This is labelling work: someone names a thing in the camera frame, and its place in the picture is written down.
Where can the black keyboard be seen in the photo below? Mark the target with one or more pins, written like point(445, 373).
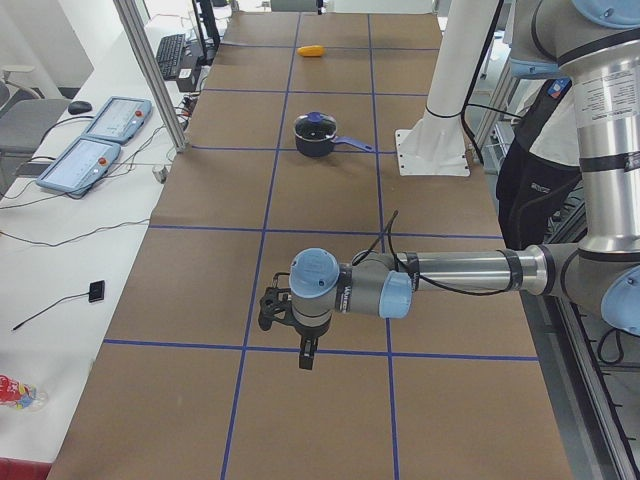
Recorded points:
point(169, 55)

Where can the red snack packet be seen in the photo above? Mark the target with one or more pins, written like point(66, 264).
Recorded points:
point(21, 396)

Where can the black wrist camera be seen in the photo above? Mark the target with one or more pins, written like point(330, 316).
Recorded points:
point(275, 306)

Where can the aluminium frame post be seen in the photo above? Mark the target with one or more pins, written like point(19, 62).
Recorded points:
point(134, 29)

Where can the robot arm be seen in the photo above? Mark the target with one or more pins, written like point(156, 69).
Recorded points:
point(596, 45)

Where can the small black square sensor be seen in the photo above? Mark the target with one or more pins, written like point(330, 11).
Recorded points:
point(96, 291)

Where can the black computer mouse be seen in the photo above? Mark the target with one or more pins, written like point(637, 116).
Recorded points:
point(79, 107)

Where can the teach pendant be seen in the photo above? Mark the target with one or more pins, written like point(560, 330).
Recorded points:
point(80, 166)
point(119, 119)

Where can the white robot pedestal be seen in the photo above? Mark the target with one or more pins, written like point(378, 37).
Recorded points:
point(435, 145)

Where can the yellow corn cob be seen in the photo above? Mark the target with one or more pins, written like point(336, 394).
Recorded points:
point(311, 51)

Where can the upper teach pendant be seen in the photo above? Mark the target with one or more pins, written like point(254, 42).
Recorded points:
point(119, 119)

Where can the lower teach pendant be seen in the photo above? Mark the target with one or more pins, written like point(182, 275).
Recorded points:
point(80, 166)

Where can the grey office chair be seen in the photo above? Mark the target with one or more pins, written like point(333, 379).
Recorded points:
point(24, 124)

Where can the glass pot lid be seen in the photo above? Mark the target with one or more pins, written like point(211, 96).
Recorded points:
point(315, 126)

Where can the dark blue saucepan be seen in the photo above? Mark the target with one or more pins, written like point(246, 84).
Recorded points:
point(316, 149)

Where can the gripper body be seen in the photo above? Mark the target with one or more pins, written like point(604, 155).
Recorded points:
point(309, 335)

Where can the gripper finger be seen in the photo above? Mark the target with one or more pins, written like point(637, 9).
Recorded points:
point(303, 357)
point(311, 346)

